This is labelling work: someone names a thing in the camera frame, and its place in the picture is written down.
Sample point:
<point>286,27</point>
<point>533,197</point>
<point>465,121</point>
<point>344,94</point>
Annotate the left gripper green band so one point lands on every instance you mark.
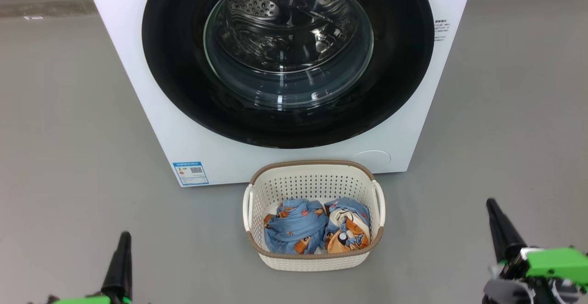
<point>82,301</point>

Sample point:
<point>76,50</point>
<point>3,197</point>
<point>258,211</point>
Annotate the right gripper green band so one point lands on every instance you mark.
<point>556,265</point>

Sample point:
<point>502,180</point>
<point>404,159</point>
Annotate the blue garment large orange-cream print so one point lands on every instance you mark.
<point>349,235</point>

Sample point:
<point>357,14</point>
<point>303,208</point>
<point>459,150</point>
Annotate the blue garment small orange prints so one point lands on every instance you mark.
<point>294,226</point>

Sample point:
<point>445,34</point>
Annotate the black round glass washer door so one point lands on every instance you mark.
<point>174,65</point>

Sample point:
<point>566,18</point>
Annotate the white front-load washing machine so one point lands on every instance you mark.
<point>183,134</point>

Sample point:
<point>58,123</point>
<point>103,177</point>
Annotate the blue energy label sticker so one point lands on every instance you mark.
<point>190,173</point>

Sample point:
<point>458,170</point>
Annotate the round white filter cover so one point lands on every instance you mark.
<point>372,160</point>

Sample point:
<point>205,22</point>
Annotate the cream perforated laundry basket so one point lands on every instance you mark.
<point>312,180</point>

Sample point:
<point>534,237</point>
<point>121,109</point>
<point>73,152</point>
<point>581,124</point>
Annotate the small printed text label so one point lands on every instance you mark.
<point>440,29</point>

